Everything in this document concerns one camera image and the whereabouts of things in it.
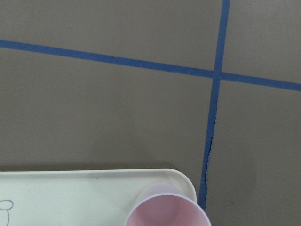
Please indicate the pink plastic cup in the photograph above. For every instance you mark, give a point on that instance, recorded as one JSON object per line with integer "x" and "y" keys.
{"x": 162, "y": 204}

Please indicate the cream plastic tray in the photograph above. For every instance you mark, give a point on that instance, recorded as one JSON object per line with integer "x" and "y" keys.
{"x": 79, "y": 198}

